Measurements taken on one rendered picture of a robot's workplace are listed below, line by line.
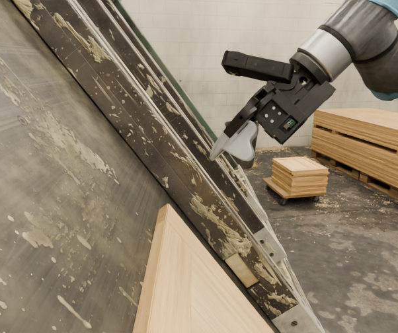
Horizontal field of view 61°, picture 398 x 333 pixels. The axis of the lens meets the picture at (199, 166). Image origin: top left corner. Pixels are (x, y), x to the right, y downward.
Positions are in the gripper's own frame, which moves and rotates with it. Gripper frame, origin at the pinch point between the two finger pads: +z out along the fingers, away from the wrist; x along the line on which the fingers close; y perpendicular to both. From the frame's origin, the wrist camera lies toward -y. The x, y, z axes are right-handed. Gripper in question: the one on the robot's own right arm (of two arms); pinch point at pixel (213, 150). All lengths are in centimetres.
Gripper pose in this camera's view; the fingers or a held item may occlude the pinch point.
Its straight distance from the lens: 56.8
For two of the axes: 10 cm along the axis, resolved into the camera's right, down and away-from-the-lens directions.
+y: 6.8, 7.1, -1.8
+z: -6.9, 7.1, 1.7
